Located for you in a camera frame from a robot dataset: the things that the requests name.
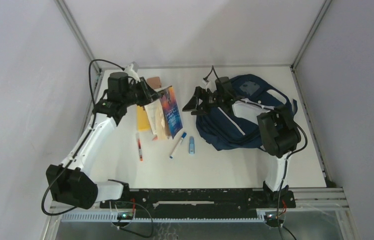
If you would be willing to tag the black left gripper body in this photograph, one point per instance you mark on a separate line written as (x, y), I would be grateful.
(129, 98)

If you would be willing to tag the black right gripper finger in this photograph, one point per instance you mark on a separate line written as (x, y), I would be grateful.
(200, 110)
(194, 102)

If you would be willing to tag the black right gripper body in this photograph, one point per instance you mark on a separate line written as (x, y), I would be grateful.
(210, 101)

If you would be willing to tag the yellow paperback book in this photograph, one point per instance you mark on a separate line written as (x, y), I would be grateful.
(143, 123)

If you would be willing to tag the navy blue student backpack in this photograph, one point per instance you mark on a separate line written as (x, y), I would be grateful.
(239, 116)

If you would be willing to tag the Jane Eyre blue book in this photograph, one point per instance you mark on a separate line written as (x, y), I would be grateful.
(164, 115)

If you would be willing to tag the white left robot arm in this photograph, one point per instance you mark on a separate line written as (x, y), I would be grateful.
(69, 182)

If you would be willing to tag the white marker blue cap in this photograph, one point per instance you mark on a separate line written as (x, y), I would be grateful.
(172, 155)

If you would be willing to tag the red and white pen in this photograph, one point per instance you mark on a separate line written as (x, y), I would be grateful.
(139, 147)

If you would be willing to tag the black mounting rail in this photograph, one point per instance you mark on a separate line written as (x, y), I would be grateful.
(200, 203)

